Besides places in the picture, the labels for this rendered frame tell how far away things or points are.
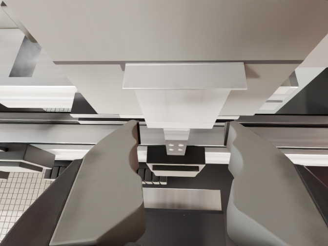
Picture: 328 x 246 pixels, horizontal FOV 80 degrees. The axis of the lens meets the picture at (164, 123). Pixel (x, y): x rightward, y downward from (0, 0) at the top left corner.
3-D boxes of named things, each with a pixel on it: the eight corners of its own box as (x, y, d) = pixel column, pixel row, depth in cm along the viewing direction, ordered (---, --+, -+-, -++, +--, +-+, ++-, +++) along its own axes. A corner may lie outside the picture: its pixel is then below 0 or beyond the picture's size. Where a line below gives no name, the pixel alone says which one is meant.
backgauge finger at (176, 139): (221, 116, 27) (224, 153, 25) (198, 157, 51) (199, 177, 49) (133, 115, 27) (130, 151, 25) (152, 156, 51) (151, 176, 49)
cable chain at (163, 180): (166, 168, 59) (166, 182, 57) (167, 171, 64) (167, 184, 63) (46, 165, 61) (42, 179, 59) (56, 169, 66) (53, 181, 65)
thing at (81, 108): (236, 93, 24) (239, 116, 23) (230, 105, 27) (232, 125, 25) (74, 92, 25) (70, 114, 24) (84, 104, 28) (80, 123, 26)
